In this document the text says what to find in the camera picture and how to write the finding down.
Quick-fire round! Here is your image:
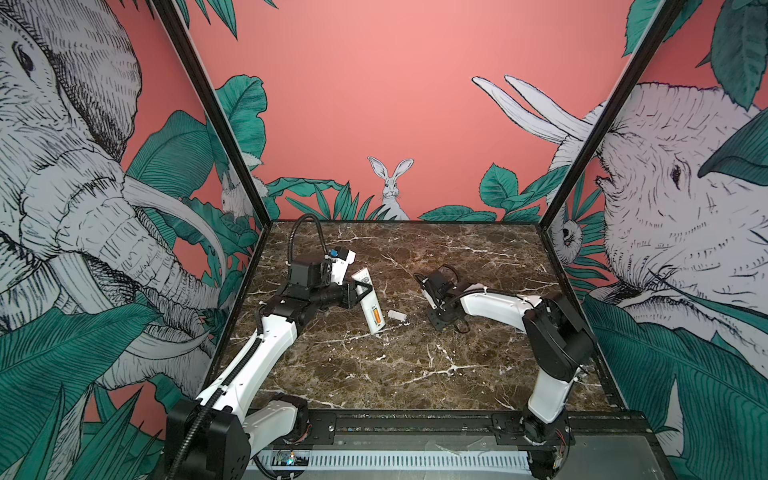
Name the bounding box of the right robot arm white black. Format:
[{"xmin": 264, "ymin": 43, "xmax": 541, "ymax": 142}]
[{"xmin": 414, "ymin": 269, "xmax": 596, "ymax": 445}]

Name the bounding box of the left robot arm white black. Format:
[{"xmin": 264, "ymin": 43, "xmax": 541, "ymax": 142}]
[{"xmin": 153, "ymin": 247, "xmax": 373, "ymax": 479}]

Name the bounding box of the white slotted cable duct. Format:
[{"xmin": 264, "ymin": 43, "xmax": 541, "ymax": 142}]
[{"xmin": 257, "ymin": 450, "xmax": 531, "ymax": 474}]

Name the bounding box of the white battery cover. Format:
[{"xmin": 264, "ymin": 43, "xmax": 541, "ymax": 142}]
[{"xmin": 387, "ymin": 310, "xmax": 408, "ymax": 323}]

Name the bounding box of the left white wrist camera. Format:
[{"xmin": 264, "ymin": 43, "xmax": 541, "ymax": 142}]
[{"xmin": 328, "ymin": 246, "xmax": 356, "ymax": 285}]

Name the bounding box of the right black frame post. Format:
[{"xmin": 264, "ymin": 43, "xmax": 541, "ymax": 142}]
[{"xmin": 538, "ymin": 0, "xmax": 686, "ymax": 230}]

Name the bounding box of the left black frame post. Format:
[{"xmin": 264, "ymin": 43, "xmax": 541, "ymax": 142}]
[{"xmin": 152, "ymin": 0, "xmax": 272, "ymax": 227}]

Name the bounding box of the white remote control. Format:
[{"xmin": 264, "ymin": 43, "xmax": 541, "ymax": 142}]
[{"xmin": 352, "ymin": 268, "xmax": 385, "ymax": 334}]

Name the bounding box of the left black camera cable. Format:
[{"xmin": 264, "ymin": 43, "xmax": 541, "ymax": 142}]
[{"xmin": 287, "ymin": 213, "xmax": 330, "ymax": 265}]

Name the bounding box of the black frame post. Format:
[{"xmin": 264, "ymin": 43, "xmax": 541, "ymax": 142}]
[
  {"xmin": 152, "ymin": 0, "xmax": 272, "ymax": 227},
  {"xmin": 538, "ymin": 0, "xmax": 686, "ymax": 230}
]

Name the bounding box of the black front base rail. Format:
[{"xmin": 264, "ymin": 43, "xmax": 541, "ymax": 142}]
[{"xmin": 295, "ymin": 409, "xmax": 652, "ymax": 449}]

